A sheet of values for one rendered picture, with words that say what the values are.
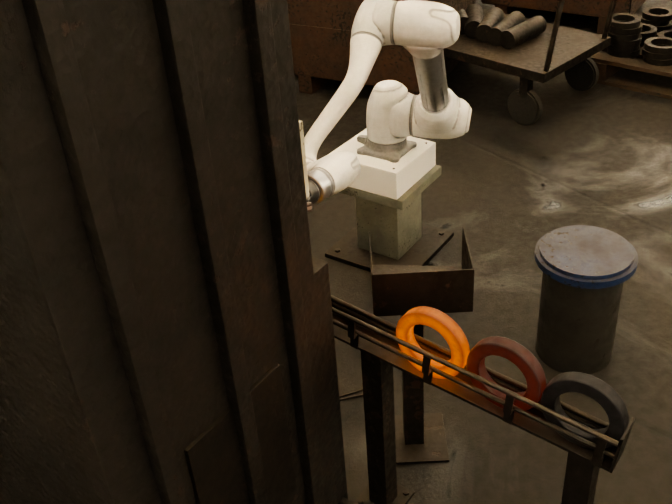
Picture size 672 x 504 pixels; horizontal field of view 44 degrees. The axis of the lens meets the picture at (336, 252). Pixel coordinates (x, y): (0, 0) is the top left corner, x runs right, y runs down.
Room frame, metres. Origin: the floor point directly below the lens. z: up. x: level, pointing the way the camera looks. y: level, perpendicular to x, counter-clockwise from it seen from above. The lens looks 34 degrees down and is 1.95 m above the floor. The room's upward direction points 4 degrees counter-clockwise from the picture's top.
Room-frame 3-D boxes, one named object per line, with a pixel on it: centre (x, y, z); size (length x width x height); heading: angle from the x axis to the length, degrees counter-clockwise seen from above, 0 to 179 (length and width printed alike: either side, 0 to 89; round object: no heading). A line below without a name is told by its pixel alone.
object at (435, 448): (1.80, -0.22, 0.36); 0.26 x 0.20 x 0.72; 88
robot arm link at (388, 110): (2.90, -0.25, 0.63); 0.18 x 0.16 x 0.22; 72
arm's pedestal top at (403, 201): (2.90, -0.23, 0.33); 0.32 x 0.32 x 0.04; 54
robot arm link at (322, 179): (1.99, 0.04, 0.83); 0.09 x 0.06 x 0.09; 53
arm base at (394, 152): (2.91, -0.22, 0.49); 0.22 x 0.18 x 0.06; 56
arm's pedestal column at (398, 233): (2.90, -0.23, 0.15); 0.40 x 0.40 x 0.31; 54
